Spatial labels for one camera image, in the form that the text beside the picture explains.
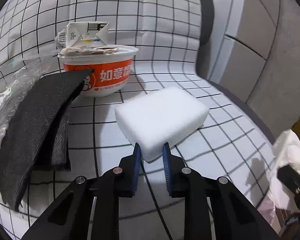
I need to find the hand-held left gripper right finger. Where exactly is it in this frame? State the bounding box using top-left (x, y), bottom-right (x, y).
top-left (162, 142), bottom-right (282, 240)

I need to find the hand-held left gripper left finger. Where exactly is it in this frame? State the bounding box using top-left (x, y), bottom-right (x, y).
top-left (21, 143), bottom-right (142, 240)

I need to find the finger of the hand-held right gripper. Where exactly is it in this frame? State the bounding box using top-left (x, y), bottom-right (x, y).
top-left (277, 165), bottom-right (300, 199)

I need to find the white plastic bag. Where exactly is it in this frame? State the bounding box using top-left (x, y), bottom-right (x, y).
top-left (271, 129), bottom-right (300, 210)

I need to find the white sponge block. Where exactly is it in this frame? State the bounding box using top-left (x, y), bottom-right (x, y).
top-left (114, 86), bottom-right (210, 162)

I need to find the white instant noodle bowl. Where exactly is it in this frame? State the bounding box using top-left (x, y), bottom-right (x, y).
top-left (57, 44), bottom-right (140, 98)

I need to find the pink plastic bag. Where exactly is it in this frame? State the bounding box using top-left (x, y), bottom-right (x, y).
top-left (257, 199), bottom-right (288, 232)

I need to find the white grid-pattern cloth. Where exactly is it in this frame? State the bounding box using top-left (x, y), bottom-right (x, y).
top-left (0, 0), bottom-right (277, 240)

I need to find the black mesh cloth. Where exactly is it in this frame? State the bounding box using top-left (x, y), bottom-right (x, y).
top-left (0, 69), bottom-right (94, 212)

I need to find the torn paper bowl lid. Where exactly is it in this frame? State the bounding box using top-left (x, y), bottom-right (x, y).
top-left (61, 45), bottom-right (121, 56)

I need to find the folded white drink carton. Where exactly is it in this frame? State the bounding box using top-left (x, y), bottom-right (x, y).
top-left (65, 21), bottom-right (110, 49)

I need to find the clear plastic bag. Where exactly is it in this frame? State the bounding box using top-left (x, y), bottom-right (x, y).
top-left (0, 52), bottom-right (62, 180)

